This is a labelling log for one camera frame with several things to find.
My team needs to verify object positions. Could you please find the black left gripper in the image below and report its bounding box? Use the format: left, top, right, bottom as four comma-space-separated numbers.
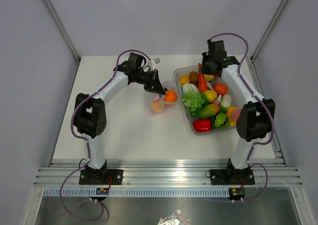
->
134, 69, 165, 95

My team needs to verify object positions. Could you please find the clear zip top bag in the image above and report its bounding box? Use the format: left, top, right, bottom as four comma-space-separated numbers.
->
150, 81, 182, 113

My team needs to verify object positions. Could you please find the orange toy tangerine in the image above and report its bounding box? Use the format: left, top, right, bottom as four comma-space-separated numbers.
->
163, 90, 177, 103

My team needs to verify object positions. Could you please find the orange pink toy peach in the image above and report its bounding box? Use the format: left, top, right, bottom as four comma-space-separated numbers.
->
150, 99, 165, 113

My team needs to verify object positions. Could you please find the orange toy carrot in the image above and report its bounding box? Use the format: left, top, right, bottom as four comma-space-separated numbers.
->
198, 73, 208, 92

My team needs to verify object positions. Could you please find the yellow toy pear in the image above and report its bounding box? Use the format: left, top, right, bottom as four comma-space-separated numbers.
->
203, 90, 218, 103

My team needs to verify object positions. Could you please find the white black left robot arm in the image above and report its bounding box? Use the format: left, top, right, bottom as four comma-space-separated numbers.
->
71, 50, 165, 185

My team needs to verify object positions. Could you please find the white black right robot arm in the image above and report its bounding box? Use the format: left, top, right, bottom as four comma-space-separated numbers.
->
200, 39, 275, 185

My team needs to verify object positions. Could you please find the clear plastic food bin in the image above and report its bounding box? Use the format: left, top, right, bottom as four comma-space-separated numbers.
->
173, 65, 245, 135

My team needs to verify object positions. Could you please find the bag of small parts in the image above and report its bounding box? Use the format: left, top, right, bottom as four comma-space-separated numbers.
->
157, 206, 193, 225

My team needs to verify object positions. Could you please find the pale yellow toy apple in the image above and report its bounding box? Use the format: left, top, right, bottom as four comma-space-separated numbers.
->
204, 75, 214, 82

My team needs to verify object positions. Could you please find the brown toy kiwi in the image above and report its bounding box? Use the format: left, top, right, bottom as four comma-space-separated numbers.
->
189, 72, 199, 83

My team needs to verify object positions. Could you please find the small yellow toy fruit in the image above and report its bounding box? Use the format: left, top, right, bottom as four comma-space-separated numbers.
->
179, 75, 191, 88

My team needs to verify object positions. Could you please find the red toy tomato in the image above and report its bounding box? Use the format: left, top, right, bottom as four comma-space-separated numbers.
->
213, 82, 228, 95

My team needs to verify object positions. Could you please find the green white toy cabbage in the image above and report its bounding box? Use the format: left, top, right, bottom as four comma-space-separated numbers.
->
181, 83, 208, 116

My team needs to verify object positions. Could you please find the white toy radish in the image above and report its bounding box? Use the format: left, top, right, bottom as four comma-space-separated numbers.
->
220, 94, 232, 110

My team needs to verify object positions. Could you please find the pale purple toy garlic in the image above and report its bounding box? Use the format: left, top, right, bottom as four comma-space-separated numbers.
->
213, 95, 222, 105

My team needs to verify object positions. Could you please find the green orange toy mango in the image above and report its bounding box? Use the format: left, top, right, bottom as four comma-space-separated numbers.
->
196, 103, 220, 119

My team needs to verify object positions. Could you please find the yellow toy bell pepper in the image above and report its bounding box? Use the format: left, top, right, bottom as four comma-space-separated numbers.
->
227, 106, 236, 127

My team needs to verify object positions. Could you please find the red toy bell pepper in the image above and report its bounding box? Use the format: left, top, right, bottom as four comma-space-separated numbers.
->
192, 119, 212, 133

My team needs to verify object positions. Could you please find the green striped toy watermelon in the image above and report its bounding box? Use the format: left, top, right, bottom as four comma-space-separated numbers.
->
212, 113, 229, 129

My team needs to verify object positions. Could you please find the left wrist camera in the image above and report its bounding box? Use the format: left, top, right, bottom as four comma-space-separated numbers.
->
147, 58, 161, 70

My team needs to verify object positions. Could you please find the right aluminium frame post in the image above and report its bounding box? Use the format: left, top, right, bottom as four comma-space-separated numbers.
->
250, 0, 290, 63

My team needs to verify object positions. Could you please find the aluminium frame post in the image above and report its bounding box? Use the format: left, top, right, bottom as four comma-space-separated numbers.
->
42, 0, 81, 65
250, 0, 290, 63

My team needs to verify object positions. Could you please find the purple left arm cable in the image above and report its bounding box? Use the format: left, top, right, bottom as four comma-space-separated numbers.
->
70, 49, 152, 143

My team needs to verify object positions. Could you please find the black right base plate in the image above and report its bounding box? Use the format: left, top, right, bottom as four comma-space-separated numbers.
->
209, 167, 255, 185

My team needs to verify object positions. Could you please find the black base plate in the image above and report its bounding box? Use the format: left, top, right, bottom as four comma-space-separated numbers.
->
79, 169, 124, 185
209, 167, 255, 185

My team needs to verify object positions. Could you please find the white slotted cable duct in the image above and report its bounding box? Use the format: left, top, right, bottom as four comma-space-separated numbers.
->
44, 187, 229, 198

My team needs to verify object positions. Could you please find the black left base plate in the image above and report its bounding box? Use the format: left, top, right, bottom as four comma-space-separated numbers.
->
79, 169, 124, 185

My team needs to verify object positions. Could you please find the aluminium mounting rail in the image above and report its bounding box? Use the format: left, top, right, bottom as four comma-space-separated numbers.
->
33, 159, 303, 187

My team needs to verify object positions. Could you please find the left aluminium frame post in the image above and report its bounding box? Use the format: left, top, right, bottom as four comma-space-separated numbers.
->
42, 0, 81, 65

